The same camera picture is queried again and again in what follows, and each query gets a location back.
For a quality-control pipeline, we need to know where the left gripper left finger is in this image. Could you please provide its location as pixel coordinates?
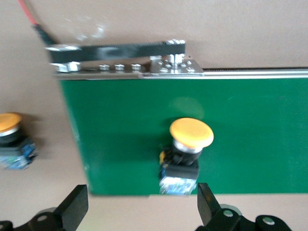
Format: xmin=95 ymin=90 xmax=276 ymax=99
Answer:
xmin=28 ymin=184 xmax=89 ymax=231

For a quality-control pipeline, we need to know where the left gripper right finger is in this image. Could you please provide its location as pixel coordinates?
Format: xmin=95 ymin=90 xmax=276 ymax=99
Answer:
xmin=195 ymin=182 xmax=243 ymax=231

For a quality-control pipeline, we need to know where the green conveyor belt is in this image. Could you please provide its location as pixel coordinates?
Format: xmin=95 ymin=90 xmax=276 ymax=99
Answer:
xmin=45 ymin=38 xmax=308 ymax=196

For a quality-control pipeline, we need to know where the yellow mushroom push button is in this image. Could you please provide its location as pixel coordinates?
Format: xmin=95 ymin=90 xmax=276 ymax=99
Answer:
xmin=157 ymin=117 xmax=215 ymax=196
xmin=0 ymin=112 xmax=39 ymax=170

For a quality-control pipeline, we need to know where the red black motor cable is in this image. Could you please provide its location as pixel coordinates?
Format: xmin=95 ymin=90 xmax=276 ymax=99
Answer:
xmin=18 ymin=0 xmax=57 ymax=46

